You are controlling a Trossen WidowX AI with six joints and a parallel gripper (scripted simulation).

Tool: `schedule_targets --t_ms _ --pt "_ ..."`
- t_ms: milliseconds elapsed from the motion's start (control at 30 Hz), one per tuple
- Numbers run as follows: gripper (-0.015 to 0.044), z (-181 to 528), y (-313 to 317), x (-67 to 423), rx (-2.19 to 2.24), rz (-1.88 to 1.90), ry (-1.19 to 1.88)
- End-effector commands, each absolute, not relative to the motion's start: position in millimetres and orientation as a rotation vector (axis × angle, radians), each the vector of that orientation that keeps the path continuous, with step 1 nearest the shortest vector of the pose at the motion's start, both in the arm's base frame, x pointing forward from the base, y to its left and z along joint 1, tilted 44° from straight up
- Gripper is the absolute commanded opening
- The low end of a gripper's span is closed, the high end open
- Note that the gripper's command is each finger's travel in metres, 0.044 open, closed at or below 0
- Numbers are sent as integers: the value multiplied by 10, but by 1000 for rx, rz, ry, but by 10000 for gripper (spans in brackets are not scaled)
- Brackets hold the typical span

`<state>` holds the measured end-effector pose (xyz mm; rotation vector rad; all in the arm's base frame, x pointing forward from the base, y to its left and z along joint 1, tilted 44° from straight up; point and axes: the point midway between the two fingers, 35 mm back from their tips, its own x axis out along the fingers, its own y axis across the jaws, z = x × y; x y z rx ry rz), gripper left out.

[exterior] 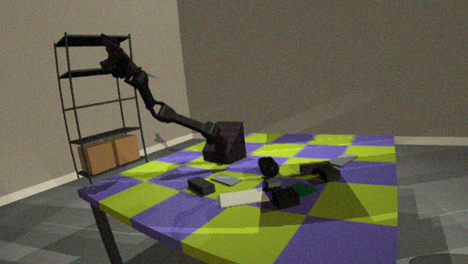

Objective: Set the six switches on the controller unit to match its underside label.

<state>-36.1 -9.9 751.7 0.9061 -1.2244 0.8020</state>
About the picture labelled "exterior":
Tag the cream flat rectangular panel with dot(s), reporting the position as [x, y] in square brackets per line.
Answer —
[238, 198]

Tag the dark grey controller unit with white label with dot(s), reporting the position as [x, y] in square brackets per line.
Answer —
[269, 167]

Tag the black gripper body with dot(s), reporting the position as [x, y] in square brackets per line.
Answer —
[120, 57]

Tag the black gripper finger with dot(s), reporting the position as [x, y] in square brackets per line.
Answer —
[111, 47]
[113, 40]

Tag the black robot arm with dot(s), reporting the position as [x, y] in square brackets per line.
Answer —
[166, 114]

